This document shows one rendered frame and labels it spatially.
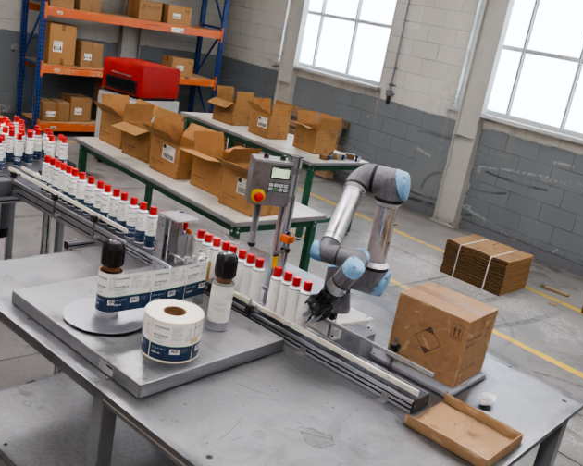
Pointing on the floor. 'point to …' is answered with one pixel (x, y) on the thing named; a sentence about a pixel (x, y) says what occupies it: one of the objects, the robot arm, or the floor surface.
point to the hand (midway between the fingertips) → (309, 320)
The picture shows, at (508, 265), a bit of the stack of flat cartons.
